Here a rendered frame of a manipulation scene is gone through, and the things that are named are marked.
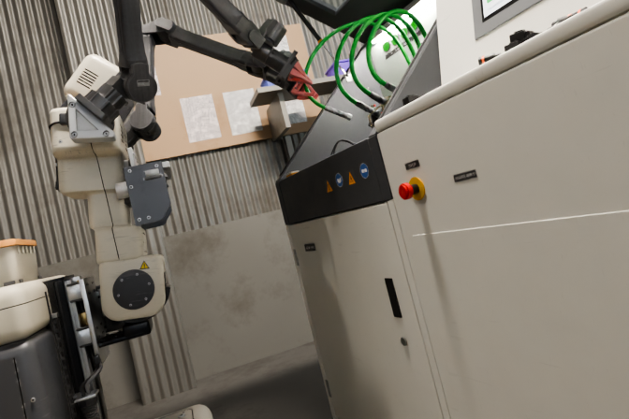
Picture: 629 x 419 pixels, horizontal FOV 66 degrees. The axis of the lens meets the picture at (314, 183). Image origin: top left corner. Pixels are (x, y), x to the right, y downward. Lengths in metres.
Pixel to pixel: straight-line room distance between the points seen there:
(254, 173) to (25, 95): 1.46
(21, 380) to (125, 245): 0.38
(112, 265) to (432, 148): 0.87
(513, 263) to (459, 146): 0.23
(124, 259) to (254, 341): 1.98
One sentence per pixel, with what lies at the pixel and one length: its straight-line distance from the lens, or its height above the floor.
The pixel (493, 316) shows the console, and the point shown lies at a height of 0.53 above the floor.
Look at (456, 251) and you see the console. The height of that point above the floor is 0.66.
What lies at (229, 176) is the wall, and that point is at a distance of 3.25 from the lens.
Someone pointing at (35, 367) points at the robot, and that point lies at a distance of 1.29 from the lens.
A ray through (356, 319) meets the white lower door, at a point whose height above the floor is 0.47.
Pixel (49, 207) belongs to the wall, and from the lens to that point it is 3.29.
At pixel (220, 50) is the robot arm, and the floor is 1.45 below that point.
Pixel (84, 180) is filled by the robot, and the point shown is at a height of 1.04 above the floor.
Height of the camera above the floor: 0.79
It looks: 4 degrees up
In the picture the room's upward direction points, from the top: 14 degrees counter-clockwise
